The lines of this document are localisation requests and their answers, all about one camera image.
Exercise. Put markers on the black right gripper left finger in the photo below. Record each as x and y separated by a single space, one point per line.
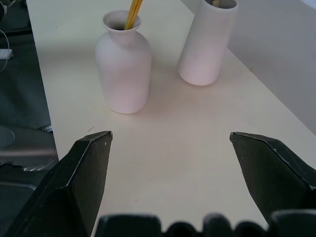
74 182

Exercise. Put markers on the white power adapter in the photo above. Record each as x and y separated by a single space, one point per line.
5 53

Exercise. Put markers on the white tall cylinder vase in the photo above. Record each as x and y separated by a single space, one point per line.
205 44

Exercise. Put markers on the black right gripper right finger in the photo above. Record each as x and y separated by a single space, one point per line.
271 177

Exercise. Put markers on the white narrow-necked bottle vase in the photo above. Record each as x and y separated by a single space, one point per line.
123 64

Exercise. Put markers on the yellow flower stems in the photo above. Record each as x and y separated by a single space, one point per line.
133 13

